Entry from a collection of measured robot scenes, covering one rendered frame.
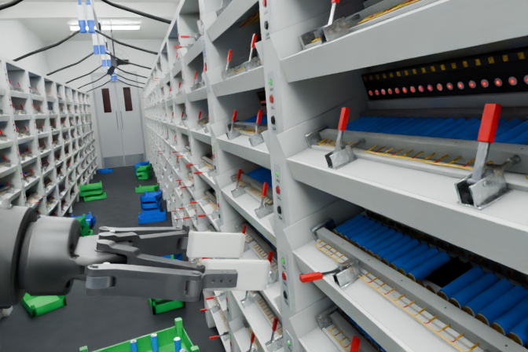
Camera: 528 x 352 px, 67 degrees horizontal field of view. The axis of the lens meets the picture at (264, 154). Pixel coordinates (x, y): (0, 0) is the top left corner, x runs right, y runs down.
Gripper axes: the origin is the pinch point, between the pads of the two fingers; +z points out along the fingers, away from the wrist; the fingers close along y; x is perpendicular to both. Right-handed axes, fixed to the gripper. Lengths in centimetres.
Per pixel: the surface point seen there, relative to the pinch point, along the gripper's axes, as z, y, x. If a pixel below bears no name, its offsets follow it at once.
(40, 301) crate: -59, -253, -120
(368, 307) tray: 21.6, -4.1, -8.2
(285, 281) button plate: 22.1, -34.6, -17.0
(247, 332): 36, -96, -62
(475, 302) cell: 27.8, 7.6, -2.2
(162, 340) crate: 4, -82, -56
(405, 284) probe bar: 24.7, -1.1, -3.5
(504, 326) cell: 27.3, 12.0, -2.7
